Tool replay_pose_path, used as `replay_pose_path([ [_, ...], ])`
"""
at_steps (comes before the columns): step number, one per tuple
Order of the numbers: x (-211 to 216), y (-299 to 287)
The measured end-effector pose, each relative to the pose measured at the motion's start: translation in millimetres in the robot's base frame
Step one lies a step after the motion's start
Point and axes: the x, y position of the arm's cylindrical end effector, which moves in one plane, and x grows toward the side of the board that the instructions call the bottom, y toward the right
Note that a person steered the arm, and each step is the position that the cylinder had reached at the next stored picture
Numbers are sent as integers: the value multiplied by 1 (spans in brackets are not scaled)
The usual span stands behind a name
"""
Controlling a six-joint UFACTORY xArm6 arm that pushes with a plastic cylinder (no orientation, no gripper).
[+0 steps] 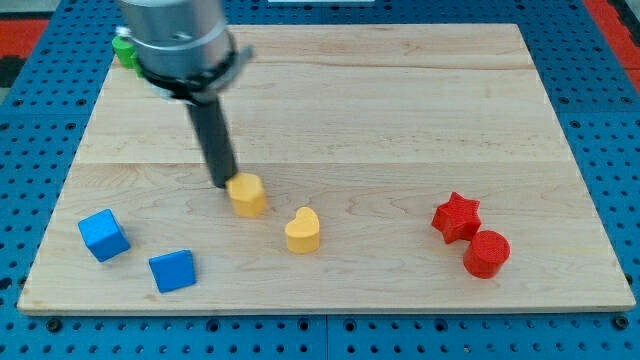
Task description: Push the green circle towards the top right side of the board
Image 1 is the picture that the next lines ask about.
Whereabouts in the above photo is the black flange mount ring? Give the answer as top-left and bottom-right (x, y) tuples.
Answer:
(138, 45), (254, 105)

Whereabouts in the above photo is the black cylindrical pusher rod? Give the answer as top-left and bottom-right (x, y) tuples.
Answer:
(187, 98), (238, 188)

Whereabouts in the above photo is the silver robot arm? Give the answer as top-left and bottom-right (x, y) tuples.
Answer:
(117, 0), (254, 188)

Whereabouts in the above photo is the green circle block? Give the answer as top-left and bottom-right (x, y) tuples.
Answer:
(111, 36), (143, 78)

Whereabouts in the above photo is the light wooden board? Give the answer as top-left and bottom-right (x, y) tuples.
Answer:
(18, 24), (636, 316)

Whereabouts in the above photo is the yellow pentagon block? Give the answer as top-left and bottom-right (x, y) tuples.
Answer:
(226, 172), (266, 218)

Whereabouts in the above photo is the yellow heart block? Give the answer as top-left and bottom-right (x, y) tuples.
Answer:
(285, 207), (320, 254)

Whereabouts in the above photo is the blue cube block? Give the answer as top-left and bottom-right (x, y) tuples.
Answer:
(77, 209), (131, 262)

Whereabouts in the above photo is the flat blue square block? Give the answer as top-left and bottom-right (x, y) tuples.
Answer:
(148, 249), (197, 293)

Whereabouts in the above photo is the red star block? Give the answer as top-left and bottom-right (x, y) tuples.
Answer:
(431, 192), (482, 244)

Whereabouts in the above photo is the red cylinder block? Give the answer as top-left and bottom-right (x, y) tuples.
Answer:
(463, 230), (511, 279)

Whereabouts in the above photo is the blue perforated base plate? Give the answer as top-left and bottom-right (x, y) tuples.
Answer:
(1, 1), (639, 359)

